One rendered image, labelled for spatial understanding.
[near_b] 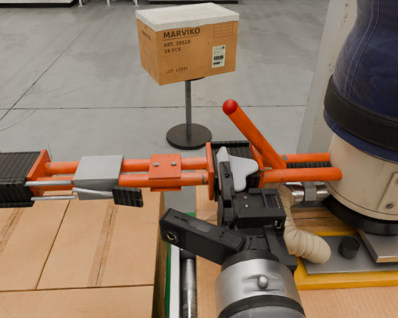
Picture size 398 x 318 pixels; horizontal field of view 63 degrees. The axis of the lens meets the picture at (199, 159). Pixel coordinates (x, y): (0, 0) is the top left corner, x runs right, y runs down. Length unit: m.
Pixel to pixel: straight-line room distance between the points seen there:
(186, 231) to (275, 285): 0.13
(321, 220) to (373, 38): 0.35
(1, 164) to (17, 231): 0.92
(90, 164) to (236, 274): 0.30
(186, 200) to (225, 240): 1.82
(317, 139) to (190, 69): 1.02
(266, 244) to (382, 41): 0.28
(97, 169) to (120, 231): 0.83
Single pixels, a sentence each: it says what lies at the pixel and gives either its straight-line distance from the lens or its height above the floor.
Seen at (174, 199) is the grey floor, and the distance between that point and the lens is 2.22.
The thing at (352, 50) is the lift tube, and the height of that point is 1.40.
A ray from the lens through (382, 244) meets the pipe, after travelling 0.60.
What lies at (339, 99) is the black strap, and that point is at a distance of 0.49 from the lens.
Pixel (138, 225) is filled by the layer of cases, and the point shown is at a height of 0.54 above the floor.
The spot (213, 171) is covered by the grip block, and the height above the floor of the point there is 1.24.
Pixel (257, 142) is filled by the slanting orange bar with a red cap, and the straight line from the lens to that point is 0.50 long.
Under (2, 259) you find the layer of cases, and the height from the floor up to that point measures 0.54.
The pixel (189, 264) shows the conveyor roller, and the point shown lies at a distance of 1.21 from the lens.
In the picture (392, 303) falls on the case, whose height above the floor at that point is 1.08.
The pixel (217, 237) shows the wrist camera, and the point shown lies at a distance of 0.40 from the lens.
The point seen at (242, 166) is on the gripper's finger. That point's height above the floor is 1.25.
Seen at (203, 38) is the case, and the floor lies 0.90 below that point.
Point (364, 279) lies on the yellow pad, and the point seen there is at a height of 1.10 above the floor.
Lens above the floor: 1.54
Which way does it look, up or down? 37 degrees down
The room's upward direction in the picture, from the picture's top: straight up
